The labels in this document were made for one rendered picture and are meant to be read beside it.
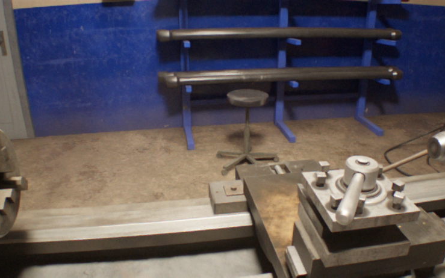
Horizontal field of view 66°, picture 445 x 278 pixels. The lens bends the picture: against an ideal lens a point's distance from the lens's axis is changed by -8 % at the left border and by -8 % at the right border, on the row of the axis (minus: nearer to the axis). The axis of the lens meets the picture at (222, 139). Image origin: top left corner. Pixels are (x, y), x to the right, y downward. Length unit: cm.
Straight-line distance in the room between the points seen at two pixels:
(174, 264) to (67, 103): 310
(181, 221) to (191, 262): 13
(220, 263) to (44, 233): 52
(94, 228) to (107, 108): 295
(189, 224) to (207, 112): 298
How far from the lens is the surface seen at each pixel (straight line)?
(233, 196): 114
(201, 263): 113
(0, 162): 89
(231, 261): 113
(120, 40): 380
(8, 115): 423
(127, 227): 109
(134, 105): 394
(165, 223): 108
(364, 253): 69
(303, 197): 76
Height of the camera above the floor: 149
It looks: 24 degrees down
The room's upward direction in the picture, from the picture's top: straight up
